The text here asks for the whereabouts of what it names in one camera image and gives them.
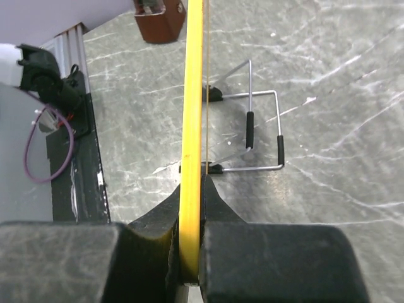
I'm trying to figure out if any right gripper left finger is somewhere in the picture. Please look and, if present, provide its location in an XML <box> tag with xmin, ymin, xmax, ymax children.
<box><xmin>1</xmin><ymin>190</ymin><xmax>182</xmax><ymax>302</ymax></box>

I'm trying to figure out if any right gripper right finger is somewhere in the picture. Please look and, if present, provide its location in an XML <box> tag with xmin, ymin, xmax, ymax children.
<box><xmin>199</xmin><ymin>176</ymin><xmax>369</xmax><ymax>302</ymax></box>

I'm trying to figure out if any yellow framed whiteboard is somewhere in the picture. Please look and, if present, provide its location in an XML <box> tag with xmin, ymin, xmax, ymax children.
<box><xmin>178</xmin><ymin>1</ymin><xmax>210</xmax><ymax>287</ymax></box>

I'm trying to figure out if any wire easel stand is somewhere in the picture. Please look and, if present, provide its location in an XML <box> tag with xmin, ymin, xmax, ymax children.
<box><xmin>201</xmin><ymin>59</ymin><xmax>285</xmax><ymax>175</ymax></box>

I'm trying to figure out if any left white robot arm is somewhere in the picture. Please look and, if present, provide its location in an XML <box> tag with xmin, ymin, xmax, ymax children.
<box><xmin>1</xmin><ymin>44</ymin><xmax>90</xmax><ymax>139</ymax></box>

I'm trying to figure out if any brown whiteboard eraser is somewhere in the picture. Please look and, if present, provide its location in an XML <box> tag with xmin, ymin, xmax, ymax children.
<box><xmin>133</xmin><ymin>0</ymin><xmax>186</xmax><ymax>44</ymax></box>

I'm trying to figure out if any black base crossbar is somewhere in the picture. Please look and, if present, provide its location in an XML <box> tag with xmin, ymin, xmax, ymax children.
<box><xmin>50</xmin><ymin>94</ymin><xmax>110</xmax><ymax>223</ymax></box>

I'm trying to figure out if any aluminium frame rail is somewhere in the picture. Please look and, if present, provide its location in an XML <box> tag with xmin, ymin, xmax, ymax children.
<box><xmin>42</xmin><ymin>23</ymin><xmax>90</xmax><ymax>93</ymax></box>

